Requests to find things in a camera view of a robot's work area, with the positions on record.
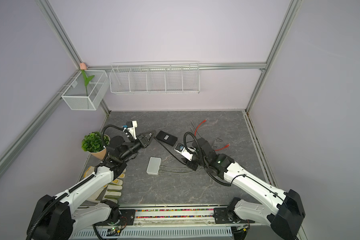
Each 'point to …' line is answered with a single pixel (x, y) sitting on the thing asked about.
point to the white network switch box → (153, 166)
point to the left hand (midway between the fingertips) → (156, 134)
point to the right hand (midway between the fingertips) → (185, 154)
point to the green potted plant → (92, 143)
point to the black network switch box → (166, 138)
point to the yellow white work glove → (112, 190)
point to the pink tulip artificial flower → (86, 79)
